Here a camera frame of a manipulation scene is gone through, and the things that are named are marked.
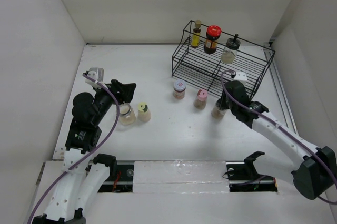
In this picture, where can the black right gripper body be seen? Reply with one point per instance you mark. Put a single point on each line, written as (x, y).
(226, 103)

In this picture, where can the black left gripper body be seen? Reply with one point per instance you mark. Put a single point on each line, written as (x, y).
(105, 99)

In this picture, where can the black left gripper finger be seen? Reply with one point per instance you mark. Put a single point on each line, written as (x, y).
(128, 92)
(116, 85)

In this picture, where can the clear glass jar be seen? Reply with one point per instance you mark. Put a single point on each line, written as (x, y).
(126, 114)

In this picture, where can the yellow lid spice shaker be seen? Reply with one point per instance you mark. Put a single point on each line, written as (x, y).
(144, 113)

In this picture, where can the black flip lid shaker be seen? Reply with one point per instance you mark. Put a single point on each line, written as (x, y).
(218, 112)

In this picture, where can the pink lid spice shaker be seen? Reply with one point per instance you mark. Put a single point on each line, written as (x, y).
(201, 99)

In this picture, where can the black lid spice shaker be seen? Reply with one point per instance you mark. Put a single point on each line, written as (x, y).
(231, 47)

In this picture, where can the white lid sauce jar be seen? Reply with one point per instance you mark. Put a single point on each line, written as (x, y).
(179, 89)

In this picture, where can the red lid sauce jar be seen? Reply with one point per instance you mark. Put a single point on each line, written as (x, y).
(213, 33)

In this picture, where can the yellow oil bottle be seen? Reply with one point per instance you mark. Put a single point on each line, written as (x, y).
(196, 34)

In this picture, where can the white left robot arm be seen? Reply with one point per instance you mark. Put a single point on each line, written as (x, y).
(67, 199)

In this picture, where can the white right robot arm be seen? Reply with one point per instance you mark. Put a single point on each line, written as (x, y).
(313, 169)

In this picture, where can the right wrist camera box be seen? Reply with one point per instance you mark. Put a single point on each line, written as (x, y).
(239, 76)

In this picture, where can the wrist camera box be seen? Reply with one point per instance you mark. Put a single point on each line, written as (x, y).
(95, 73)
(239, 76)

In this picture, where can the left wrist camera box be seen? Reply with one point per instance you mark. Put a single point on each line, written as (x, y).
(95, 73)

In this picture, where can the black wire rack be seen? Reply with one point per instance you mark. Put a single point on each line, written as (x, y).
(203, 70)

